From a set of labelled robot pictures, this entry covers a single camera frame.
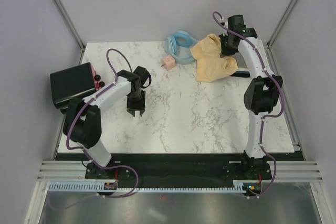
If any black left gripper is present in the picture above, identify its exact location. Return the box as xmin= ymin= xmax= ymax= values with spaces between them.
xmin=127 ymin=89 xmax=145 ymax=116

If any yellow t shirt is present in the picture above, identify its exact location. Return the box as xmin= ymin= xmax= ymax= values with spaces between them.
xmin=190 ymin=34 xmax=238 ymax=82

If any small pink cube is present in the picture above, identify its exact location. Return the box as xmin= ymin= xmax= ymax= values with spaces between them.
xmin=161 ymin=55 xmax=176 ymax=71

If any black pink drawer organizer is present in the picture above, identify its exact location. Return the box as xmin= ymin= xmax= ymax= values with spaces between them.
xmin=50 ymin=62 xmax=105 ymax=114

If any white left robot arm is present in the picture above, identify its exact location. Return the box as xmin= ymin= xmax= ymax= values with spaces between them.
xmin=63 ymin=66 xmax=151 ymax=178

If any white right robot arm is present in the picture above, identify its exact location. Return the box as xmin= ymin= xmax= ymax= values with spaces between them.
xmin=220 ymin=24 xmax=284 ymax=159

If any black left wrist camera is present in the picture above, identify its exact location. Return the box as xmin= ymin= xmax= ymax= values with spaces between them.
xmin=133 ymin=66 xmax=152 ymax=89

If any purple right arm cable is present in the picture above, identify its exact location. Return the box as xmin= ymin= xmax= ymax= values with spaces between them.
xmin=212 ymin=11 xmax=286 ymax=200

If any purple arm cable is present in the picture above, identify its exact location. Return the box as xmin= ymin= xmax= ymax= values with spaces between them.
xmin=48 ymin=48 xmax=140 ymax=211
xmin=212 ymin=11 xmax=286 ymax=200

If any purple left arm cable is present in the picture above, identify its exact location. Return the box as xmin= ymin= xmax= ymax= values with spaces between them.
xmin=48 ymin=48 xmax=140 ymax=211

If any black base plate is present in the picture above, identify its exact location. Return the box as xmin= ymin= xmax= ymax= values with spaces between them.
xmin=54 ymin=152 xmax=307 ymax=189

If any aluminium frame post right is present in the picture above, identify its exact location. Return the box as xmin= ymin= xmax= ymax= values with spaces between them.
xmin=266 ymin=0 xmax=299 ymax=48

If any aluminium frame post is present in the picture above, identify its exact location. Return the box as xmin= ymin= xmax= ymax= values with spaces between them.
xmin=52 ymin=0 xmax=86 ymax=52
xmin=266 ymin=0 xmax=299 ymax=48

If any white slotted cable duct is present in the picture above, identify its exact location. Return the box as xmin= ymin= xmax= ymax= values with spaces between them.
xmin=48 ymin=180 xmax=262 ymax=193

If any aluminium frame rail front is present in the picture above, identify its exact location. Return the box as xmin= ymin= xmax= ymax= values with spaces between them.
xmin=37 ymin=161 xmax=322 ymax=182

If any aluminium frame post left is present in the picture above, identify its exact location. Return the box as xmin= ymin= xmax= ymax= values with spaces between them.
xmin=52 ymin=0 xmax=86 ymax=52

